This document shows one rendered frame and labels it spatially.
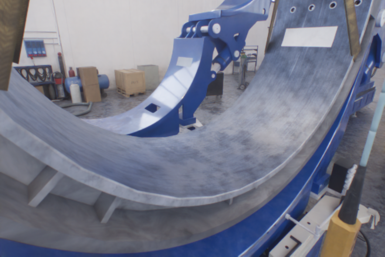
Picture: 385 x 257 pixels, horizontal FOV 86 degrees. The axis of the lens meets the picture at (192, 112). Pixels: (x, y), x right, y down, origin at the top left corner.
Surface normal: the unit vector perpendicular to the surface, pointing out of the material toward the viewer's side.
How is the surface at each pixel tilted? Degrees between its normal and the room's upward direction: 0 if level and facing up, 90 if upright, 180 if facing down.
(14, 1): 83
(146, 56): 90
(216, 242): 9
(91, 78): 90
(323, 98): 45
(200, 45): 81
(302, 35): 75
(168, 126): 90
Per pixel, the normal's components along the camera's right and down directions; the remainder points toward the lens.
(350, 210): -0.60, 0.18
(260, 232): -0.04, -0.94
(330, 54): -0.73, -0.22
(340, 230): -0.79, 0.20
